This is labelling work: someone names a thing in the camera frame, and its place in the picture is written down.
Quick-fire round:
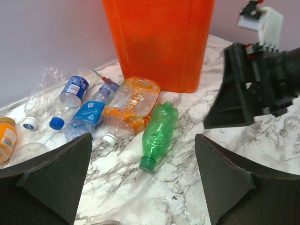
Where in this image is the blue label water bottle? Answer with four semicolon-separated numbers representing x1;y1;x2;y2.
64;82;120;142

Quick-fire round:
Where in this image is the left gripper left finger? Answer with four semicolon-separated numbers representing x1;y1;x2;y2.
0;133;92;225

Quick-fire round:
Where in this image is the clear plastic cup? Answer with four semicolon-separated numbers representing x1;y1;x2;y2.
9;142;50;166

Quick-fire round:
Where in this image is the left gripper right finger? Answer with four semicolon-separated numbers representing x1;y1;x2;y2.
195;134;300;225

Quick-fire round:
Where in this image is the blue label bottle top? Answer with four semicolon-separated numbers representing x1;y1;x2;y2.
49;68;94;130

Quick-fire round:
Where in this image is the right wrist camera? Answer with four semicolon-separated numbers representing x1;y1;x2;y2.
237;0;284;51

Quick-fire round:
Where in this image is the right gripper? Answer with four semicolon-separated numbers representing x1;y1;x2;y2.
203;43;300;129

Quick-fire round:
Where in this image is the red screwdriver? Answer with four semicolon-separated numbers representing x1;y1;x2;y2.
93;70;120;92

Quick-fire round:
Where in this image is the large crushed orange bottle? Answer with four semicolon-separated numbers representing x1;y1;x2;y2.
103;76;161;146

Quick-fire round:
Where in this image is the orange plastic bin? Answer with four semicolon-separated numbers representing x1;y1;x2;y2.
103;0;214;93

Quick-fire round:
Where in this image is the green sprite bottle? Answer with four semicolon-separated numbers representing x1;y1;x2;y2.
139;102;179;173

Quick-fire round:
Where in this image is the clear crushed bottle back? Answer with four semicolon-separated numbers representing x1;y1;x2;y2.
22;67;66;130

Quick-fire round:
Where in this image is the small orange juice bottle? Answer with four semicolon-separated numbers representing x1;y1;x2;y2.
0;117;17;164

